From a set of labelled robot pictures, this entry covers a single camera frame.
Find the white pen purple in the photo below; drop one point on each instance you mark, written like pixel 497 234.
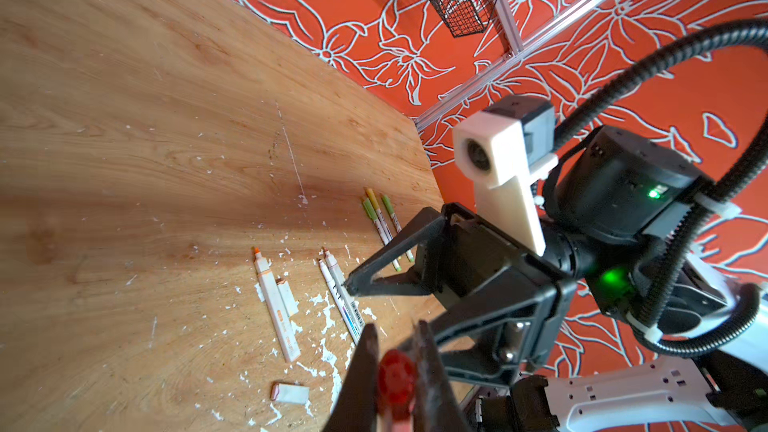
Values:
pixel 339 302

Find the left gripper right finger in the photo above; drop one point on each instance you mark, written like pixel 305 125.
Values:
pixel 436 408

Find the yellow pen cap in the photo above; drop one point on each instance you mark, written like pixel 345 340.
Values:
pixel 372 197

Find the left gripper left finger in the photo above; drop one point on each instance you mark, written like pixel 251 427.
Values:
pixel 355 409

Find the green pen cap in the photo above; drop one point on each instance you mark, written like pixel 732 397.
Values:
pixel 393 217
pixel 367 205

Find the small white cap piece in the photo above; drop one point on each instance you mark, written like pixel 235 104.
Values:
pixel 289 393

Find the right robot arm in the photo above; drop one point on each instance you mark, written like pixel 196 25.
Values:
pixel 623 219

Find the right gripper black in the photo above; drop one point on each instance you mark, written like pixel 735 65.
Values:
pixel 509 301

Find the white pen pink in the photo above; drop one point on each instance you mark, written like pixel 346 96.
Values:
pixel 338 276

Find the white pen orange tip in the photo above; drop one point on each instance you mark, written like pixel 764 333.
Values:
pixel 276 307

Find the red pen cap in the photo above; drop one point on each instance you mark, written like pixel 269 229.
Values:
pixel 395 390

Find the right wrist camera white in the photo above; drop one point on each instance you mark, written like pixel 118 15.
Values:
pixel 504 149

